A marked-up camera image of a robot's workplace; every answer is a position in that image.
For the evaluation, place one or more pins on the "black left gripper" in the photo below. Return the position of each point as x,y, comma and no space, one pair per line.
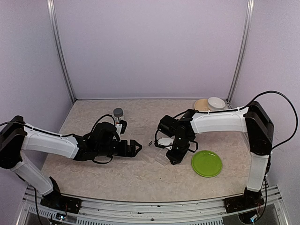
131,153

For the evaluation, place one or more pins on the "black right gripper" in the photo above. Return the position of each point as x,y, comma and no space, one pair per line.
177,158

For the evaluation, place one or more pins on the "clear plastic pill organizer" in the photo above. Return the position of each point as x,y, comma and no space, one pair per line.
158,154

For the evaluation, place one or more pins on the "grey-capped orange pill bottle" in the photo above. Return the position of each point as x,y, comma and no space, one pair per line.
118,115

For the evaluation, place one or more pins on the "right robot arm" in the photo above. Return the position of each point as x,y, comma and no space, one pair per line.
182,129

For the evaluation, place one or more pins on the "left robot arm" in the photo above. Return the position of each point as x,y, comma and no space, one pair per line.
103,140

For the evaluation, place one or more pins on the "green plate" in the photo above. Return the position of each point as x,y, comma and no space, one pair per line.
207,163

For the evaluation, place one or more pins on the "beige wooden plate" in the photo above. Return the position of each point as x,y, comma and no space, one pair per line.
201,105

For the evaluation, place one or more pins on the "white ceramic bowl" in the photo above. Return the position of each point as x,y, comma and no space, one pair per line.
215,104

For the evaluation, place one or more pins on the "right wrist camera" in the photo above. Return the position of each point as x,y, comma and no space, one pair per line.
164,143

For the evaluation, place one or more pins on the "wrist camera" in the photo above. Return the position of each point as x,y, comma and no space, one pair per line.
121,127
164,143

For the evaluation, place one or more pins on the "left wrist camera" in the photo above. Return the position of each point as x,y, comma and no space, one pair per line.
121,127

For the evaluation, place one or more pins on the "front aluminium rail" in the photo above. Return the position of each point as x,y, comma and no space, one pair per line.
108,212

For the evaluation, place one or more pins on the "right aluminium frame post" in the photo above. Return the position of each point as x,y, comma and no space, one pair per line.
242,50

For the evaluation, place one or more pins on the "aluminium frame post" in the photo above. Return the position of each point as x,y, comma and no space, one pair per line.
59,49
242,50

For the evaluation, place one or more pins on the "left aluminium frame post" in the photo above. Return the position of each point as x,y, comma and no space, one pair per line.
59,49

